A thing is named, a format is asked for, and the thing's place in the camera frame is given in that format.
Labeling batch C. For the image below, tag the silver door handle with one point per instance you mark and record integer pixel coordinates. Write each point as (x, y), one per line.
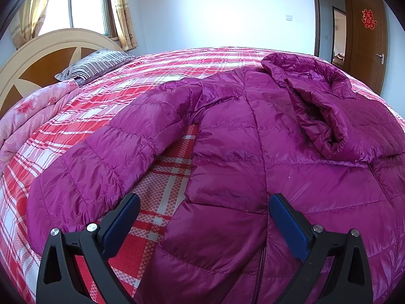
(382, 57)

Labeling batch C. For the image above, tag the yellow curtain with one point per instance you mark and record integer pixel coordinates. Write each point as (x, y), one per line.
(124, 25)
(28, 22)

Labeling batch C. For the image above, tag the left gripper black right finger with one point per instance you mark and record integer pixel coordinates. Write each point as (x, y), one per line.
(349, 279)

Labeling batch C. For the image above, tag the cream and brown headboard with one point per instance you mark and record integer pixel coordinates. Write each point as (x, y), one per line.
(35, 64)

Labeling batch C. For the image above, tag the right yellow curtain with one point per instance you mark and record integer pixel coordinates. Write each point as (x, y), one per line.
(124, 25)

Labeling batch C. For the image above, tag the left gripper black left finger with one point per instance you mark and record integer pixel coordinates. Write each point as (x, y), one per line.
(60, 280)

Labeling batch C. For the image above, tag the left yellow curtain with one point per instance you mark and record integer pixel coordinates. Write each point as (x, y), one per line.
(28, 22)

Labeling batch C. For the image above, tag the brown wooden door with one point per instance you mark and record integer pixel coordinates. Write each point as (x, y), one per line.
(364, 64)

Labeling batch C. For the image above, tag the window with dark frame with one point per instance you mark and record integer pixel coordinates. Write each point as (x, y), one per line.
(94, 15)

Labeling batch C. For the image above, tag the dark wooden door frame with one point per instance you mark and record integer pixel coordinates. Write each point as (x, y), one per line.
(332, 28)

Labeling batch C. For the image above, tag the striped grey pillow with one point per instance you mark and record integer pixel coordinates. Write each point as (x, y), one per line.
(94, 66)

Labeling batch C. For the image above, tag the pink floral folded quilt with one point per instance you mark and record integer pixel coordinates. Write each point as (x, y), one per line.
(30, 113)

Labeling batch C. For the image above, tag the red plaid bed sheet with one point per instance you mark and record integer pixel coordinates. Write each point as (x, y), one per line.
(94, 108)

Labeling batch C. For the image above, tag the red double happiness decal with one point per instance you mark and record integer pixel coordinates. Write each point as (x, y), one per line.
(368, 19)

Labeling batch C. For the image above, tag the magenta quilted down jacket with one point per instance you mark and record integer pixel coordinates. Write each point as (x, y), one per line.
(293, 126)

